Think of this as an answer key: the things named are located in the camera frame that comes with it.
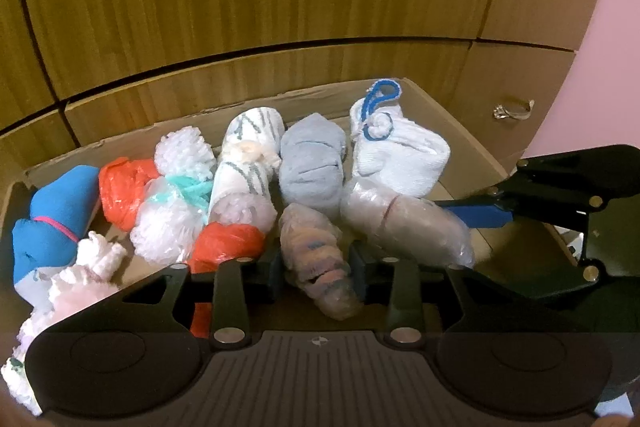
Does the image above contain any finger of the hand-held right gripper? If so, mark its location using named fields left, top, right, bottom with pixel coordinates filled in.
left=460, top=217, right=608, bottom=304
left=440, top=144, right=640, bottom=229

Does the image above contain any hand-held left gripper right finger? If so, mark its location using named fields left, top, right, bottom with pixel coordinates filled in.
left=349, top=243, right=571, bottom=350

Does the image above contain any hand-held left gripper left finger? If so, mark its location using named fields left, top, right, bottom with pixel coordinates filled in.
left=65, top=251, right=284, bottom=350

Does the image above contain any plastic-wrapped striped sock bundle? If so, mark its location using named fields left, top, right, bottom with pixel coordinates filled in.
left=279, top=203, right=365, bottom=320

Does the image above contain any brown cardboard box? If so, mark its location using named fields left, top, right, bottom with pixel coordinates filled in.
left=0, top=77, right=586, bottom=338

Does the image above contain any large red plastic bundle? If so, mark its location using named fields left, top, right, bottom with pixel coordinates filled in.
left=187, top=222, right=267, bottom=338

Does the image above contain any long clear plastic bundle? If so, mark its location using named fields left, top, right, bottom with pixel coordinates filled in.
left=340, top=179, right=475, bottom=269

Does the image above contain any white sock blue pipe cleaner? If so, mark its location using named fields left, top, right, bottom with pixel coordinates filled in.
left=348, top=79, right=451, bottom=198

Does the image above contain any grey sock roll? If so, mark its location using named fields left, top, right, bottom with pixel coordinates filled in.
left=279, top=113, right=347, bottom=220

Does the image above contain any white mesh bundle teal tie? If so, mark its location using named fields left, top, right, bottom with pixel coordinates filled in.
left=132, top=124, right=217, bottom=265

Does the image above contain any white patterned sock roll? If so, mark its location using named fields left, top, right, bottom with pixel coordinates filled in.
left=207, top=107, right=286, bottom=233

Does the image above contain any small red plastic bundle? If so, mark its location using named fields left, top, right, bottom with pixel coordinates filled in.
left=98, top=157, right=161, bottom=230

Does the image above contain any white fluffy sock bundle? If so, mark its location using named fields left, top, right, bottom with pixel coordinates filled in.
left=75, top=231, right=127, bottom=283

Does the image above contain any pale pink fluffy bundle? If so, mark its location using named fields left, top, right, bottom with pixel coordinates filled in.
left=47, top=267, right=123, bottom=325

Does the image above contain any blue sock roll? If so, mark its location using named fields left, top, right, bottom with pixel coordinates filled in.
left=12, top=164, right=101, bottom=308

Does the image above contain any white fluffy bundle green mark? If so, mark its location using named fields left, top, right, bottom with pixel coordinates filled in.
left=0, top=307, right=56, bottom=417

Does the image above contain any wooden cabinet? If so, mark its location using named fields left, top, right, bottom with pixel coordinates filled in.
left=0, top=0, right=616, bottom=178

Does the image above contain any metal cabinet handle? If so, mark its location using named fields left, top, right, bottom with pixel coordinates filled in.
left=492, top=99, right=536, bottom=122

